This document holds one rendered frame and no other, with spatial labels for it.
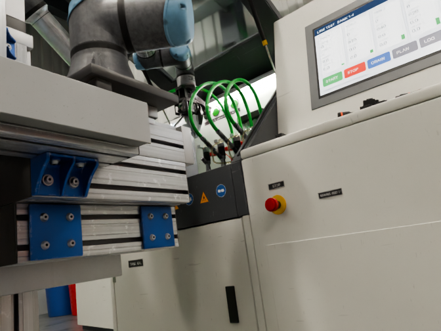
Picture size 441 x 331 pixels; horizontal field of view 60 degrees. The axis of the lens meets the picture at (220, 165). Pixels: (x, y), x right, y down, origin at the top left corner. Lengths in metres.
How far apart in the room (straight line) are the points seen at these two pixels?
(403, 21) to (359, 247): 0.70
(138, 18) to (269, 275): 0.71
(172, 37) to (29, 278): 0.53
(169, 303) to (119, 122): 0.87
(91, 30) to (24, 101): 0.38
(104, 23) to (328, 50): 0.79
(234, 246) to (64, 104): 0.73
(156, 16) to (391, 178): 0.61
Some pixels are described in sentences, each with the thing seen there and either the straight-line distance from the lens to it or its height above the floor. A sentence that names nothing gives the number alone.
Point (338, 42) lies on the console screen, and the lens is 1.39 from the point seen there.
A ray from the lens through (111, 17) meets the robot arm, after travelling 0.85.
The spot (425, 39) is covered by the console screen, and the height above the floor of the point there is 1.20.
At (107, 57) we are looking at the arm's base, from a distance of 0.81.
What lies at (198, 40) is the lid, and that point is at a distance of 1.80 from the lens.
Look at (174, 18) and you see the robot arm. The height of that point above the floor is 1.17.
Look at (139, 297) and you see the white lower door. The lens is 1.46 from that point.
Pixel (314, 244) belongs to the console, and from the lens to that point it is 0.99.
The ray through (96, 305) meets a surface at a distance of 4.82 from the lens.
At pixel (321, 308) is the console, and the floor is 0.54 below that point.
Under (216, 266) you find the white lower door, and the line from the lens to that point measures 1.18.
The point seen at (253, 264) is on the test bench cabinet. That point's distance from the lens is 1.10.
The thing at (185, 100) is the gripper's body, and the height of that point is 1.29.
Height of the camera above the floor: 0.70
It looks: 12 degrees up
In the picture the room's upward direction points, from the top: 8 degrees counter-clockwise
